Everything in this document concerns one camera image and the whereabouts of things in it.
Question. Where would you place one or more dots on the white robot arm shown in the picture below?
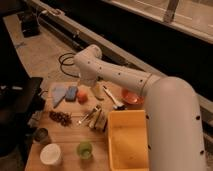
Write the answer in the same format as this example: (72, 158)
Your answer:
(174, 122)

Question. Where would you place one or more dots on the long metal rail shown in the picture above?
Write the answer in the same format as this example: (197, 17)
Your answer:
(107, 48)

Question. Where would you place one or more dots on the blue sponge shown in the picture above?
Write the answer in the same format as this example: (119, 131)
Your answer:
(71, 93)

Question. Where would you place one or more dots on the orange tomato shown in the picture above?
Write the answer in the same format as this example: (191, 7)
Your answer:
(82, 97)

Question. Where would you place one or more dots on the wooden block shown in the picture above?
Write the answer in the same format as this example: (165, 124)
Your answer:
(101, 122)

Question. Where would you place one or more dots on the green cup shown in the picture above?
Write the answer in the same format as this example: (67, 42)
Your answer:
(84, 150)

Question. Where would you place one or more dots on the orange bowl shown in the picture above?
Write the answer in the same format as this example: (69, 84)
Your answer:
(130, 97)

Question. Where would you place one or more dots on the wooden-handled knife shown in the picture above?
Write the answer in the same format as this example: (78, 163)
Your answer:
(94, 119)

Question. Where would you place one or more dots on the yellow plastic bin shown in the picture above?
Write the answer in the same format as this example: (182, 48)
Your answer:
(127, 141)

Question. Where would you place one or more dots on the black box on floor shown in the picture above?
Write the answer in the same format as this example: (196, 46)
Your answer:
(29, 25)

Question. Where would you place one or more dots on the white spatula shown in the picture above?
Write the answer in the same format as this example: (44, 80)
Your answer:
(117, 104)

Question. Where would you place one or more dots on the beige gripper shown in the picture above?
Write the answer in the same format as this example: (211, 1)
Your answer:
(97, 91)

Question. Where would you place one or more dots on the metal cup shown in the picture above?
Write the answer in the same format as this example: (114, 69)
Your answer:
(41, 136)

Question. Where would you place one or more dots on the bunch of dark grapes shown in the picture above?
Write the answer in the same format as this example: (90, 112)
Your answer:
(60, 117)

